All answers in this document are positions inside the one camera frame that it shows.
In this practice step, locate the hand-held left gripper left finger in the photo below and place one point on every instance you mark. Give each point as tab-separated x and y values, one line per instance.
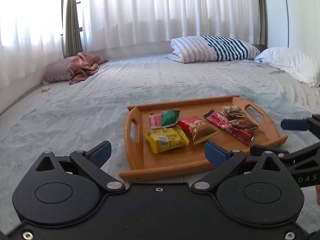
101	152

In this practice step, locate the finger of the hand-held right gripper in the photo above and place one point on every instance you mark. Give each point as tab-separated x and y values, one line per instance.
293	124
267	148

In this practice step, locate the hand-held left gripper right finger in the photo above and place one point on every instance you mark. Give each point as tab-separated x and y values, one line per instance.
215	153

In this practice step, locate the red brown nut snack packet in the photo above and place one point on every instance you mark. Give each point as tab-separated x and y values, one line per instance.
197	127

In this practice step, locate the long red snack packet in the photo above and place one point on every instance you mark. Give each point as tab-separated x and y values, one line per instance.
222	122

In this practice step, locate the brown chocolate snack packet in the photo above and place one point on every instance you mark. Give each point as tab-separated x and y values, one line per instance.
243	124

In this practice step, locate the wooden tray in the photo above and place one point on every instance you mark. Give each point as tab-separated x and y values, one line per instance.
180	160

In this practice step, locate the gold snack packet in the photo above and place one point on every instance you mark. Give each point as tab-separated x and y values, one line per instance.
233	115

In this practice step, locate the yellow snack packet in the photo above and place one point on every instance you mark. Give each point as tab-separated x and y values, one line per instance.
172	136

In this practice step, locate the small whitish snack packet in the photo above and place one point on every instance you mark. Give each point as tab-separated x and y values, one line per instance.
231	108

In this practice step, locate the green snack packet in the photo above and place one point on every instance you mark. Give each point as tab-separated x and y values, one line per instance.
170	117

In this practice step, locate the pink snack packet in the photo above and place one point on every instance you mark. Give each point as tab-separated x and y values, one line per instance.
155	121

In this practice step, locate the white pillow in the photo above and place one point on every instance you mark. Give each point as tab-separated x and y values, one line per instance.
287	60

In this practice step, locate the small white object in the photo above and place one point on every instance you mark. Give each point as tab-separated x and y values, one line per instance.
45	88

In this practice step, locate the pink crumpled cloth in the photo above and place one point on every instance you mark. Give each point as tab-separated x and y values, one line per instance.
83	66

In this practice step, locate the pink pillow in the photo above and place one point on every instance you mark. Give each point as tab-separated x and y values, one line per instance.
55	72

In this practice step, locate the blue striped pillow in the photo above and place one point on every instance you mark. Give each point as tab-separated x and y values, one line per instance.
200	48

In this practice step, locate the green curtain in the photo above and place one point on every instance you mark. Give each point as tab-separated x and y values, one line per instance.
72	22
263	12

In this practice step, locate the white sheer curtain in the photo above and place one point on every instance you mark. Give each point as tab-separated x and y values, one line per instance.
30	30
162	10

